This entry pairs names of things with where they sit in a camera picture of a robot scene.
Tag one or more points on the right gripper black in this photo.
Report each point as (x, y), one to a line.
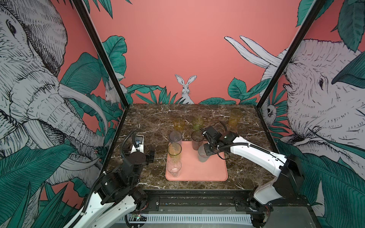
(206, 146)

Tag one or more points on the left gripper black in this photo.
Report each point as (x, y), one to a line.
(150, 157)

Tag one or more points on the tall dark grey tumbler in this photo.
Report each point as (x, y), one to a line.
(197, 139)

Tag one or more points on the teal frosted tumbler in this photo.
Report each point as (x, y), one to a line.
(202, 156)

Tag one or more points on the pink plastic tray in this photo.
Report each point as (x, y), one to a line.
(192, 169)

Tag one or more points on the tall yellow tumbler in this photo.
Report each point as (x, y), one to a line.
(235, 116)

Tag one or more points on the tall blue-grey clear tumbler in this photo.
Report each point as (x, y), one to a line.
(175, 137)

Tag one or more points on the tall light green tumbler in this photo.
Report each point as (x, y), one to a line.
(174, 151)

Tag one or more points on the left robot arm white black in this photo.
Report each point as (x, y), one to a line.
(114, 194)

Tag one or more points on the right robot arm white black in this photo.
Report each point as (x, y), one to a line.
(287, 170)

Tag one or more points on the short green tumbler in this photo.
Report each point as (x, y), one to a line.
(197, 123)

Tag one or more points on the short yellow tumbler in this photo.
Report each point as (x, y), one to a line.
(179, 124)

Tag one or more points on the white perforated strip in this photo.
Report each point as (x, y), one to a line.
(237, 219)

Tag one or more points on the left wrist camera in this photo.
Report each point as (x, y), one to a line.
(137, 144)

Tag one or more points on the left black frame post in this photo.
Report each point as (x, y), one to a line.
(89, 26)

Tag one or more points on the black frame post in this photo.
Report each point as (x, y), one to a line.
(301, 33)
(89, 26)

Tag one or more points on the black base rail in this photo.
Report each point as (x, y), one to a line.
(238, 199)

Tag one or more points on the right black frame post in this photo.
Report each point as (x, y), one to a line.
(301, 33)

